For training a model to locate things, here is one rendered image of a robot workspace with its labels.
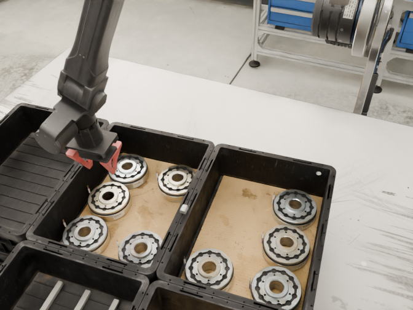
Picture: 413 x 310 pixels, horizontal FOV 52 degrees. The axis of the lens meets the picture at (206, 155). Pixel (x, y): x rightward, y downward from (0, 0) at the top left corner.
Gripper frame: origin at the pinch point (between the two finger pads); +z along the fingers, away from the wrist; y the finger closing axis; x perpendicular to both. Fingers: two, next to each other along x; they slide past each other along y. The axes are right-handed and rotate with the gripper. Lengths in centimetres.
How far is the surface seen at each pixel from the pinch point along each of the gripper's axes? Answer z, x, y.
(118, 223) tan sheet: 13.4, -5.6, 3.9
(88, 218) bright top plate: 9.9, -8.3, -2.0
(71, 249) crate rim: 2.4, -19.8, 3.5
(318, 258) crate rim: 5, -6, 51
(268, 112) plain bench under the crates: 31, 62, 24
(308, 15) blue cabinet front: 67, 193, 17
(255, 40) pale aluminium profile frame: 89, 193, -17
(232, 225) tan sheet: 14.9, 2.6, 30.1
